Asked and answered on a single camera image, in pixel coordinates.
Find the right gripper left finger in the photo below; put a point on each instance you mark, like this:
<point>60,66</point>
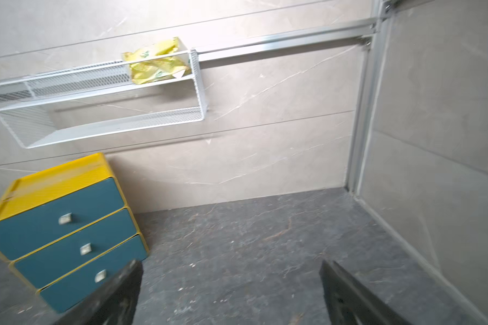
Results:
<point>115,302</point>

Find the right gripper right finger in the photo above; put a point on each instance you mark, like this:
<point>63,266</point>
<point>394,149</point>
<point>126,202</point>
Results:
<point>348,301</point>

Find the yellow sponge in basket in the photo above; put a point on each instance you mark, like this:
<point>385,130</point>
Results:
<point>171,67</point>

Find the white wire wall basket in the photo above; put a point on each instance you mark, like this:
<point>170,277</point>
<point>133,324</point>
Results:
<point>100,99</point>

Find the teal top drawer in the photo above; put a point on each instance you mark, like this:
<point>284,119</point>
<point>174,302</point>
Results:
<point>30,230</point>

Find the teal bottom drawer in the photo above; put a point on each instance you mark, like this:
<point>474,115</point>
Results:
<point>68,291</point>

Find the yellow drawer cabinet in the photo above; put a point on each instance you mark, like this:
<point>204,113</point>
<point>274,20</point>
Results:
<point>42,187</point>

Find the teal drawer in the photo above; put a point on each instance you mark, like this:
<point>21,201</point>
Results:
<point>56,260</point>
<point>68,291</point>
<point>30,230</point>

